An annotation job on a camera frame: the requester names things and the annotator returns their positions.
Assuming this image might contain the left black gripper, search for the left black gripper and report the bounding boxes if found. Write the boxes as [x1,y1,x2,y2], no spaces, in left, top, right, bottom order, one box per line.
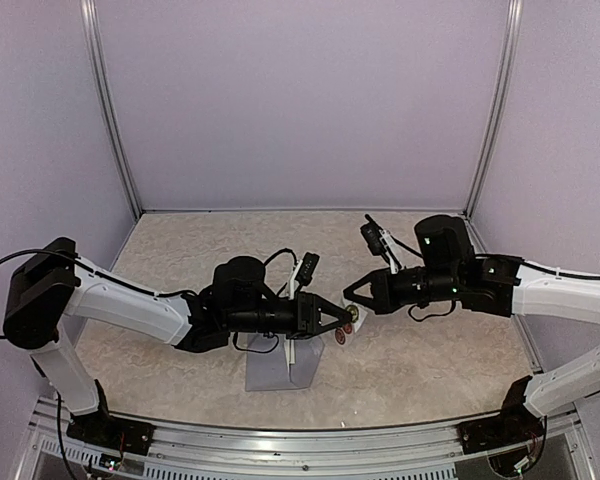
[227,292,353,340]

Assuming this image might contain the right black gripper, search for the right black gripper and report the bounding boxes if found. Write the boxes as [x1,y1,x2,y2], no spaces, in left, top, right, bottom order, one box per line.
[343,266,461,316]

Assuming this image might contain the white sticker sheet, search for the white sticker sheet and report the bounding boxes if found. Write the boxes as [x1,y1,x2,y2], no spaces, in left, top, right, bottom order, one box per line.
[334,299,368,345]

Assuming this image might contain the green round seal sticker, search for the green round seal sticker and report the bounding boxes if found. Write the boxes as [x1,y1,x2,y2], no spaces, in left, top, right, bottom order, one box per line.
[345,304,360,323]

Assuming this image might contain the beige lined letter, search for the beige lined letter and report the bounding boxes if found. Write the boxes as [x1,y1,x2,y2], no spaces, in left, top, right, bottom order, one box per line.
[284,339,296,367]

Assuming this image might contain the grey paper envelope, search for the grey paper envelope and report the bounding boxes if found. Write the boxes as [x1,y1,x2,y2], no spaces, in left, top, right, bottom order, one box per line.
[245,334,324,392]

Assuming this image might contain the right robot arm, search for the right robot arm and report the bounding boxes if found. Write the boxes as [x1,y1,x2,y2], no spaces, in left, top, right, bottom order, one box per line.
[343,214,600,444]

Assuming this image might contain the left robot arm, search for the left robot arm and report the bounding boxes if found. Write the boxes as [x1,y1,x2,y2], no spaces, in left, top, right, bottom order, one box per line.
[3,237,352,445]

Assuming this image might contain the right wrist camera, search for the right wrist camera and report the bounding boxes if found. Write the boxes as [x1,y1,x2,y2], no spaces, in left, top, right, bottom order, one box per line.
[360,214,404,274]

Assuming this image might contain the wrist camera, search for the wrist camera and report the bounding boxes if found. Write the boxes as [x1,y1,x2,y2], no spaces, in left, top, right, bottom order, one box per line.
[360,214,404,274]
[285,252,320,300]

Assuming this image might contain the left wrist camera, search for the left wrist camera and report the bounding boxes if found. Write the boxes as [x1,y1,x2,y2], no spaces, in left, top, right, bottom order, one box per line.
[285,252,320,300]

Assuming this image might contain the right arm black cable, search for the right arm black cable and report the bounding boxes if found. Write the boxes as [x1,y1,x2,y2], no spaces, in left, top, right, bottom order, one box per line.
[524,262,600,281]

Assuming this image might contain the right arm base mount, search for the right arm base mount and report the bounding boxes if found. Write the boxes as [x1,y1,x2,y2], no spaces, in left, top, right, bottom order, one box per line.
[457,375,546,454]

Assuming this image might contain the front aluminium rail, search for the front aluminium rail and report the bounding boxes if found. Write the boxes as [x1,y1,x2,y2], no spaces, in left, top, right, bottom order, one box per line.
[10,398,596,479]

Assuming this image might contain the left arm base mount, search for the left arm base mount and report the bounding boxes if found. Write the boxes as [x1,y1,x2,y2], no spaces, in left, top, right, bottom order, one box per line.
[67,380,156,456]

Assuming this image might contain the right aluminium frame post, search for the right aluminium frame post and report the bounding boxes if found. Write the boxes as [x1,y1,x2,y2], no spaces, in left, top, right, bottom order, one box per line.
[463,0,524,222]

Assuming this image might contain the aluminium frame post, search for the aluminium frame post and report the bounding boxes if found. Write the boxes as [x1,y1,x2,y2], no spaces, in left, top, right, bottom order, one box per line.
[80,0,144,222]
[463,0,524,222]

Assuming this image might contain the left aluminium frame post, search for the left aluminium frame post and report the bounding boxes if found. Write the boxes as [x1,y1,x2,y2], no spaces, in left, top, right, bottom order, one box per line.
[80,0,144,222]

